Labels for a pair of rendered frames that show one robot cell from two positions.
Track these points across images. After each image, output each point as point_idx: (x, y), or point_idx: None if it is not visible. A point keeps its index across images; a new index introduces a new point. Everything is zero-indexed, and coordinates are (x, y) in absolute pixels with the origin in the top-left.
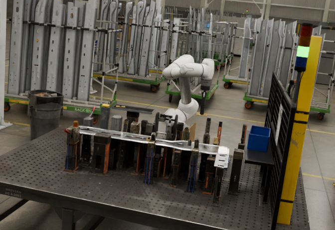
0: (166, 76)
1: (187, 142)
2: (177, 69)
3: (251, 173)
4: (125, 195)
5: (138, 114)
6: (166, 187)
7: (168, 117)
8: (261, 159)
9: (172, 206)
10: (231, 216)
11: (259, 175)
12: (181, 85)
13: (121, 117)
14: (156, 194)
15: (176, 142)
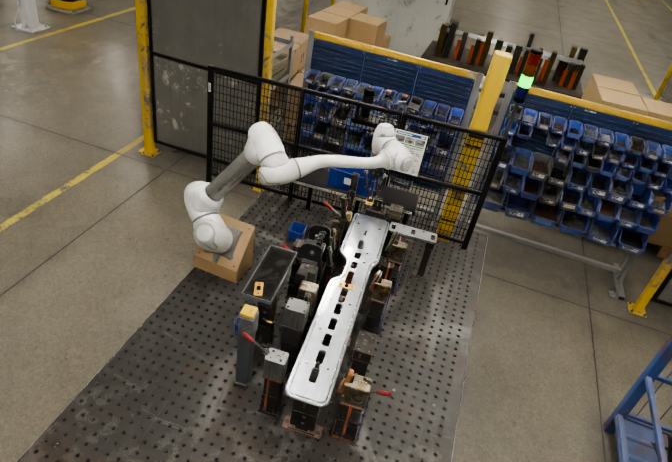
0: (284, 183)
1: (361, 245)
2: (312, 163)
3: (314, 218)
4: (429, 360)
5: None
6: (387, 311)
7: (221, 239)
8: (406, 198)
9: (444, 315)
10: (448, 270)
11: (321, 214)
12: (242, 178)
13: (299, 299)
14: (414, 326)
15: (352, 258)
